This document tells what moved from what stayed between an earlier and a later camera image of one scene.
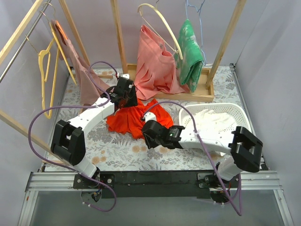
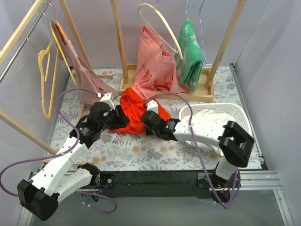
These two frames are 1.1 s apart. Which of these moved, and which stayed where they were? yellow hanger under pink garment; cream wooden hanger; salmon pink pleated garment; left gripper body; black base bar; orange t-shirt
Moved: left gripper body; orange t-shirt
Stayed: cream wooden hanger; yellow hanger under pink garment; salmon pink pleated garment; black base bar
